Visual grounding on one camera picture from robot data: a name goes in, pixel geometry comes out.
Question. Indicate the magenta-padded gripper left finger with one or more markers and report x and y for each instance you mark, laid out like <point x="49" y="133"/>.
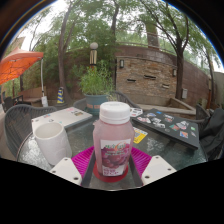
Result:
<point x="66" y="170"/>

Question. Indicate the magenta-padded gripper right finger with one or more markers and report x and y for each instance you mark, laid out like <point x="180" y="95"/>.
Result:
<point x="158" y="168"/>

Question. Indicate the pink drink bottle white cap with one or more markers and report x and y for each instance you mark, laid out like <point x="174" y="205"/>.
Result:
<point x="113" y="140"/>

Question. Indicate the white cup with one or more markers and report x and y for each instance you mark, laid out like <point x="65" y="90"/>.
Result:
<point x="51" y="143"/>

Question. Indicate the yellow card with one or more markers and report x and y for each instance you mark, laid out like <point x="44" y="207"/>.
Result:
<point x="140" y="135"/>

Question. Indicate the white booklet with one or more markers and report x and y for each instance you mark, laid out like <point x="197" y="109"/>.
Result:
<point x="136" y="112"/>

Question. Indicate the black jacket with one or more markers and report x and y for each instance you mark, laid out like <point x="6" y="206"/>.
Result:
<point x="213" y="133"/>

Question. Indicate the grey wicker chair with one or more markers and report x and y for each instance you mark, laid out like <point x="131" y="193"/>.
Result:
<point x="121" y="98"/>
<point x="18" y="123"/>

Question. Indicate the blue yellow striped cone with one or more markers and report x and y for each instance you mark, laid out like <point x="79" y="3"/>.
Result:
<point x="60" y="96"/>

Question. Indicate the green plant in blue pot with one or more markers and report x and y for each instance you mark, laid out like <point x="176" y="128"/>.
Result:
<point x="96" y="86"/>

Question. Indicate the group of dark chairs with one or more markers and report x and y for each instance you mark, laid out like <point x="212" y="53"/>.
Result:
<point x="10" y="101"/>

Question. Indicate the orange canopy tent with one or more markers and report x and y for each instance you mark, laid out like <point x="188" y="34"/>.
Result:
<point x="16" y="65"/>

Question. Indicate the wall lantern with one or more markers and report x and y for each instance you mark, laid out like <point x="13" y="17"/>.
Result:
<point x="174" y="72"/>
<point x="121" y="63"/>

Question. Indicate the wooden lamp post with globe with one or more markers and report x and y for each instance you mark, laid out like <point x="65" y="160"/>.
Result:
<point x="93" y="55"/>

